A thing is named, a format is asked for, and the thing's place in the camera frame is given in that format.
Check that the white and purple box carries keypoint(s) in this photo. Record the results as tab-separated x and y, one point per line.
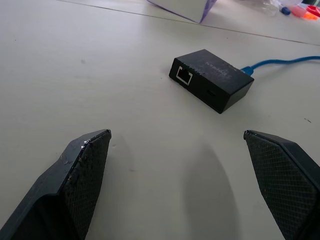
185	8

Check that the black network adapter box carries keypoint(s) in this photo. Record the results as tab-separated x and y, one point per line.
212	80

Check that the orange plastic piece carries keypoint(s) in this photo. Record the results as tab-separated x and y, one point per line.
311	16

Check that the pink plastic piece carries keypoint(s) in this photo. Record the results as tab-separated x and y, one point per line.
297	11

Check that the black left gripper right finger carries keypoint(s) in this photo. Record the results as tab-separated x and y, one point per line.
285	180

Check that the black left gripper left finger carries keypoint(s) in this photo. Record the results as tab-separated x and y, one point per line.
62	185

